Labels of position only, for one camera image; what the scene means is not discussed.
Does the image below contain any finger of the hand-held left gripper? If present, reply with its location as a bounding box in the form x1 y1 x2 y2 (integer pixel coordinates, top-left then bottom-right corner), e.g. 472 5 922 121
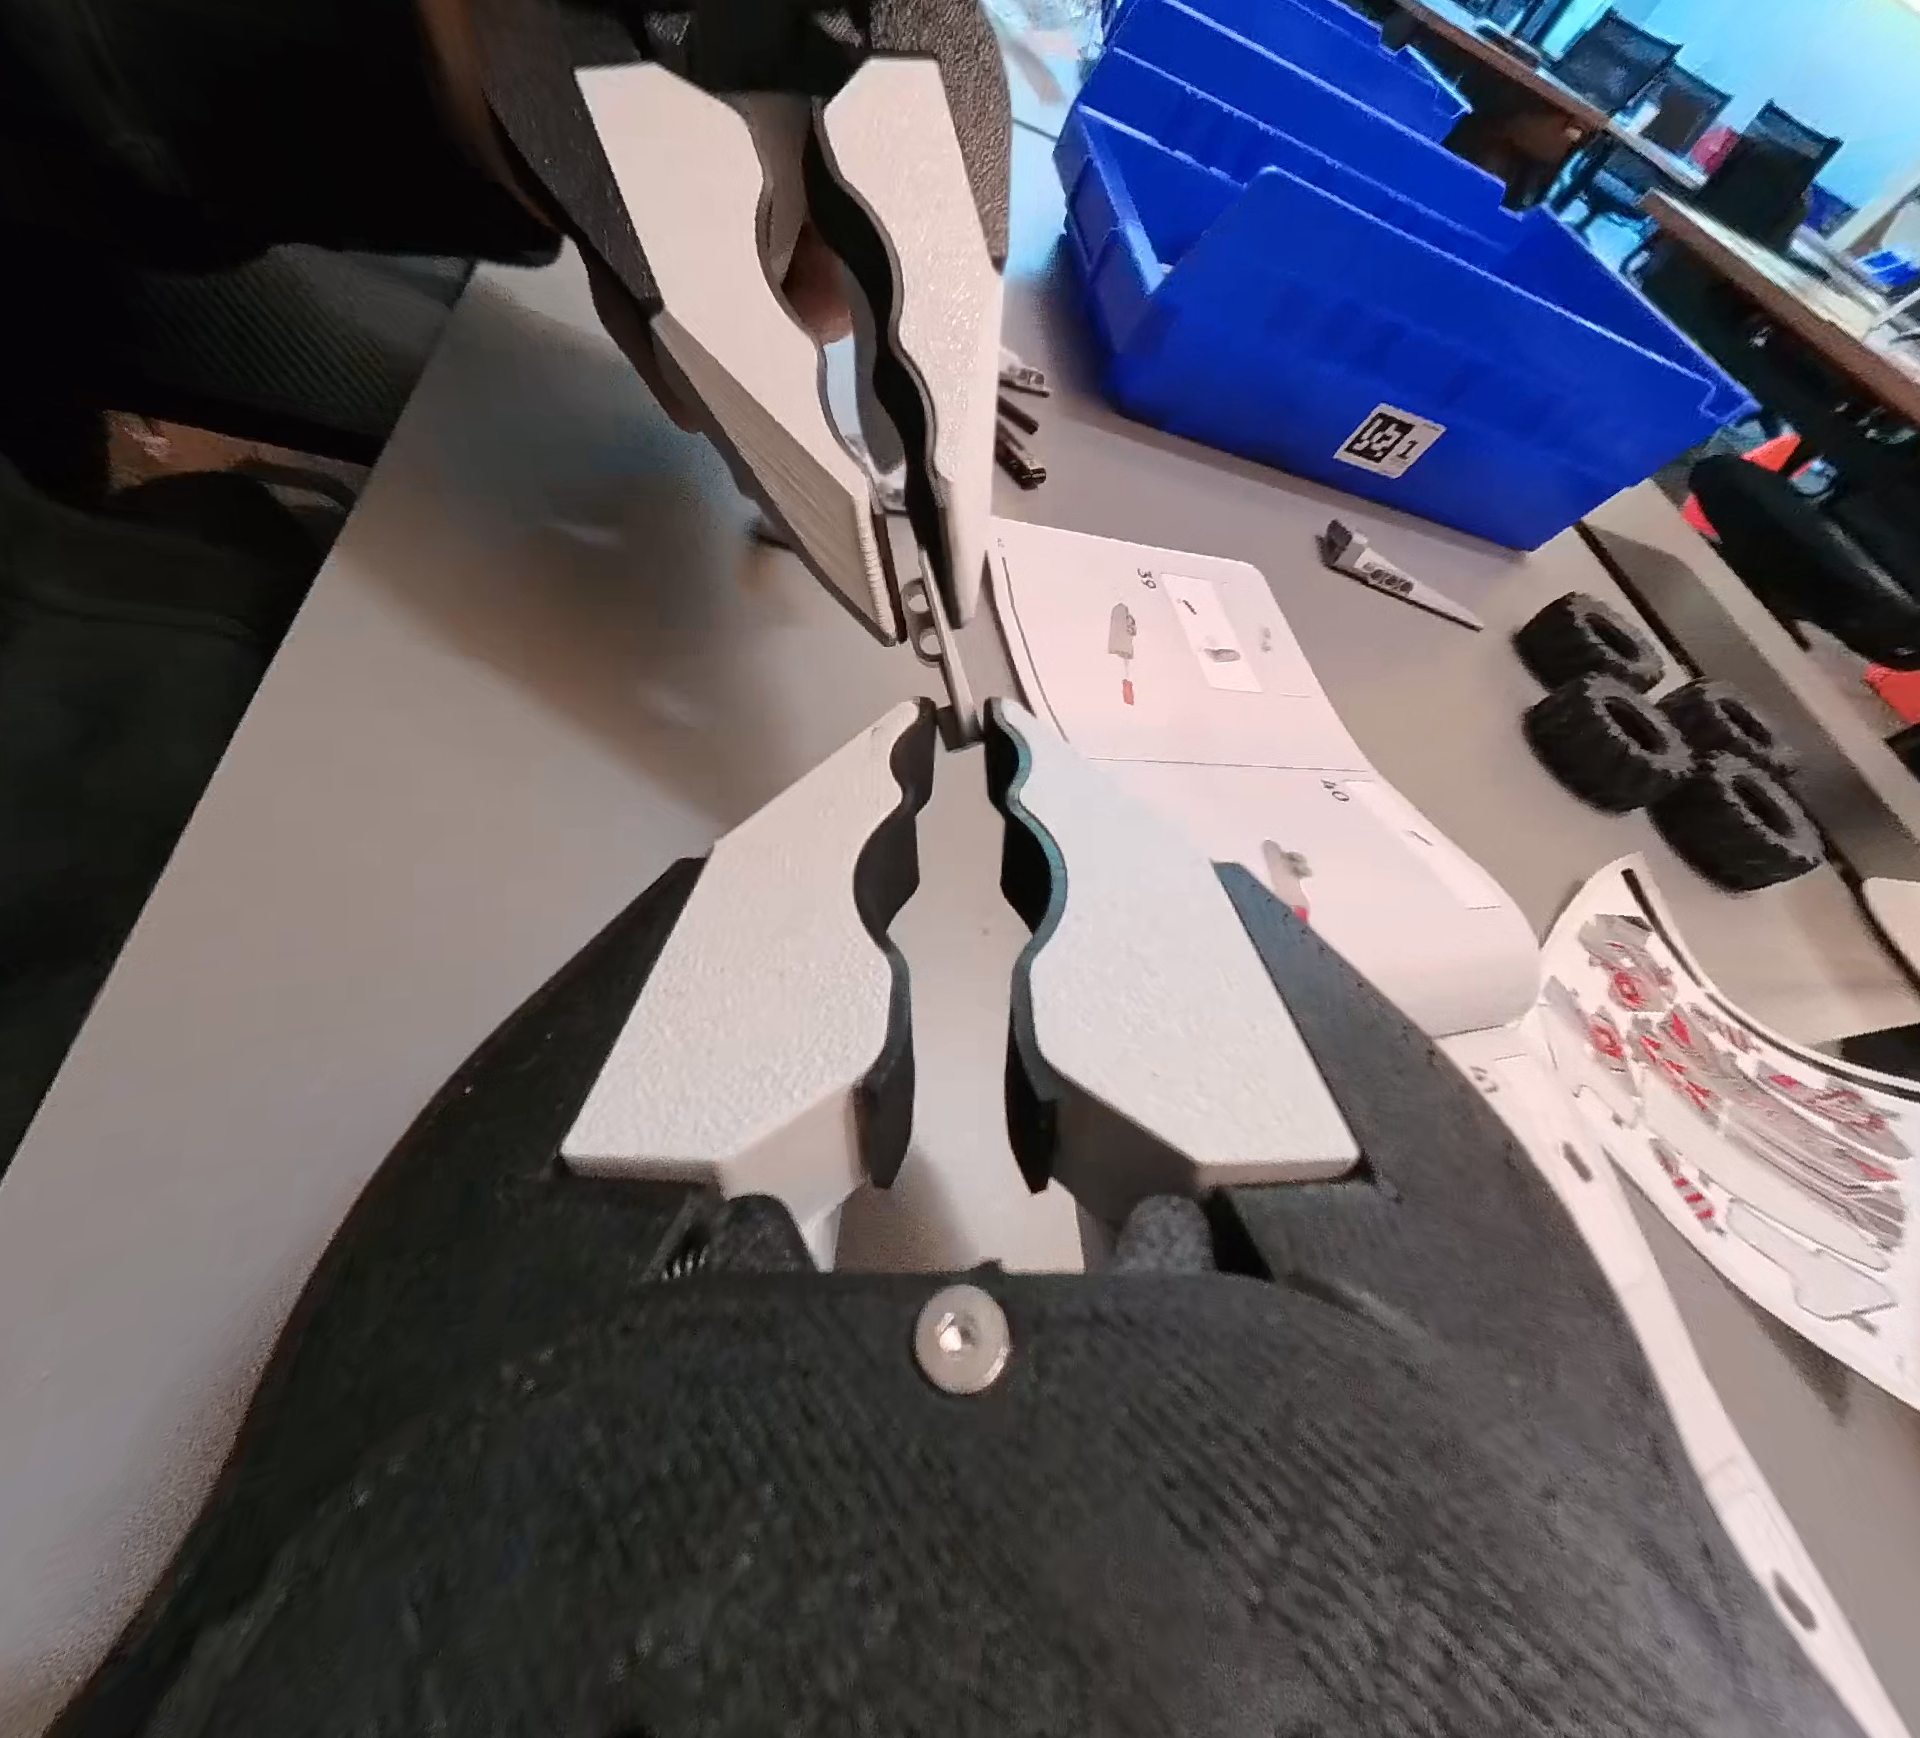
814 55 1007 635
574 66 906 646

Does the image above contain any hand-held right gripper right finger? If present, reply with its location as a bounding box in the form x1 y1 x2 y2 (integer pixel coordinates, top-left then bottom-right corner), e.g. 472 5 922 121
977 696 1368 1270

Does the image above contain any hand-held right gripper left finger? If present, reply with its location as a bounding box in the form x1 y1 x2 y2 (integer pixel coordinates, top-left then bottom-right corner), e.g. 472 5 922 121
558 696 942 1270

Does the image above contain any blue plastic storage bin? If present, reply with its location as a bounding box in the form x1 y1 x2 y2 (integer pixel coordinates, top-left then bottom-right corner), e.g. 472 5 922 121
1055 100 1757 556
1105 0 1475 144

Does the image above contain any grey perforated beam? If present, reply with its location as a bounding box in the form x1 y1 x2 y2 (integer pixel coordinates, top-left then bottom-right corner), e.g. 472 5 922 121
895 569 979 759

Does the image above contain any person's left forearm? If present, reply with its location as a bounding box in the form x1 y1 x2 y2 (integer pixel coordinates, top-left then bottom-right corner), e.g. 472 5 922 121
0 0 580 275

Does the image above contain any grey desk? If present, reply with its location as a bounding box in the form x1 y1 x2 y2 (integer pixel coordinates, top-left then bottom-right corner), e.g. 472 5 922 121
0 43 1920 1738

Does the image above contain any person's left hand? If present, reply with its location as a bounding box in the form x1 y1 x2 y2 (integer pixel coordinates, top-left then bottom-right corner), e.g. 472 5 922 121
410 0 715 433

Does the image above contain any open instruction booklet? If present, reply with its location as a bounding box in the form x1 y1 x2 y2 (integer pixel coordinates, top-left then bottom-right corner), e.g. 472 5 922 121
982 521 1879 1738

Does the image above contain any light grey panel piece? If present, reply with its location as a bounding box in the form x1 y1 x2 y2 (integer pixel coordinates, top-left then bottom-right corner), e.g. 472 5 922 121
1315 521 1487 635

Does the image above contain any black toy tyre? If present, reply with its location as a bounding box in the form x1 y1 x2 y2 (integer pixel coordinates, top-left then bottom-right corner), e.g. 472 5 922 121
1648 755 1827 894
1524 679 1677 814
1656 679 1797 783
1512 588 1667 700

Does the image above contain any sticker sheet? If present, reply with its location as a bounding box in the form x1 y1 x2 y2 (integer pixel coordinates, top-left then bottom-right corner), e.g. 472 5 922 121
1535 853 1920 1415

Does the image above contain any long wooden table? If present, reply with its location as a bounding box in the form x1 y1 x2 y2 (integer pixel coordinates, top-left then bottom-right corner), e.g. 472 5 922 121
1302 0 1712 199
1637 185 1920 425

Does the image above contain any person's dark clothing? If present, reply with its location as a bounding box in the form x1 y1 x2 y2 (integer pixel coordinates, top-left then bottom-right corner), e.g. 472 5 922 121
0 251 469 1171

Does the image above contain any black office chair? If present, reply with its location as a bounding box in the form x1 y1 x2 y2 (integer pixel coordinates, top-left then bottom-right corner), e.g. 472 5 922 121
1543 10 1683 124
1694 100 1844 258
1631 65 1729 185

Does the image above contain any black round stool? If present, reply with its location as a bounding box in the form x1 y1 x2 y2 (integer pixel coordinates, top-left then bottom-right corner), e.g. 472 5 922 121
1686 454 1920 679

